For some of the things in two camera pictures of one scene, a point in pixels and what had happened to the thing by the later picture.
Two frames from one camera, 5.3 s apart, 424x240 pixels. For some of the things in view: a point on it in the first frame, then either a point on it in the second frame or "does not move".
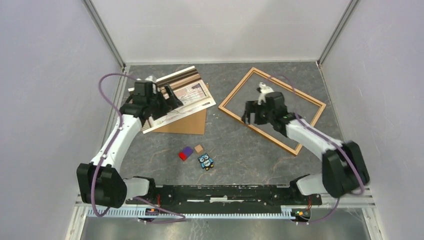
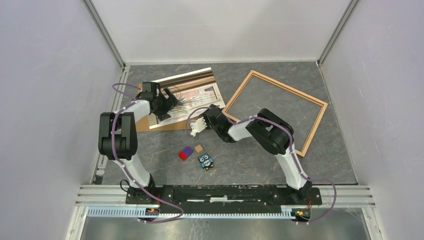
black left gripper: x=174 y=102 does not move
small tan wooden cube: x=199 y=148 does not move
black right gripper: x=250 y=107 → x=205 y=118
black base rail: x=228 y=196 does not move
